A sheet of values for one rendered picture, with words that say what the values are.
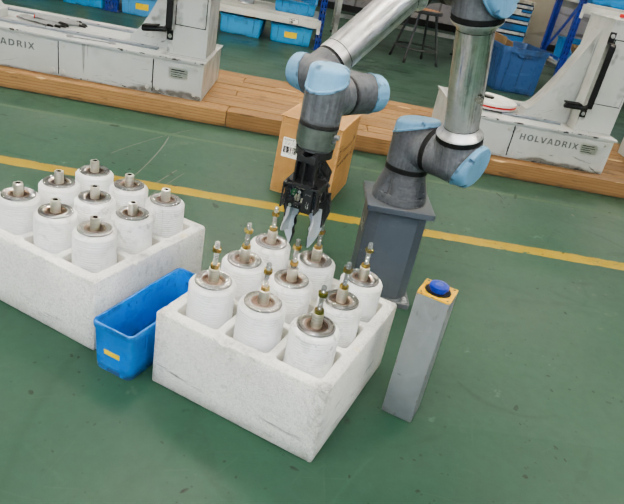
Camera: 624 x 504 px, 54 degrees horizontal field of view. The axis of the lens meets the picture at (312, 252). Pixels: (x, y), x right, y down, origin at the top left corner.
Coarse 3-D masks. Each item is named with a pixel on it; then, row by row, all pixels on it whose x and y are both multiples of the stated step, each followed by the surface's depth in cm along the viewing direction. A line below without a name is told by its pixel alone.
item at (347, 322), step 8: (360, 304) 126; (328, 312) 122; (336, 312) 122; (344, 312) 122; (352, 312) 123; (360, 312) 124; (336, 320) 122; (344, 320) 123; (352, 320) 123; (344, 328) 124; (352, 328) 125; (344, 336) 125; (352, 336) 126; (344, 344) 126
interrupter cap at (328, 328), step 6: (300, 318) 117; (306, 318) 117; (324, 318) 118; (300, 324) 115; (306, 324) 116; (324, 324) 117; (330, 324) 117; (300, 330) 114; (306, 330) 114; (312, 330) 114; (318, 330) 115; (324, 330) 115; (330, 330) 115; (312, 336) 113; (318, 336) 113; (324, 336) 113
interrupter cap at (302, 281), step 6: (282, 270) 132; (276, 276) 129; (282, 276) 130; (300, 276) 131; (306, 276) 131; (276, 282) 127; (282, 282) 127; (288, 282) 128; (294, 282) 129; (300, 282) 129; (306, 282) 129; (294, 288) 126; (300, 288) 127
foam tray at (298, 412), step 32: (160, 320) 123; (192, 320) 122; (384, 320) 135; (160, 352) 127; (192, 352) 122; (224, 352) 118; (256, 352) 117; (352, 352) 123; (160, 384) 130; (192, 384) 126; (224, 384) 122; (256, 384) 118; (288, 384) 114; (320, 384) 112; (352, 384) 128; (224, 416) 125; (256, 416) 121; (288, 416) 117; (320, 416) 113; (288, 448) 120; (320, 448) 122
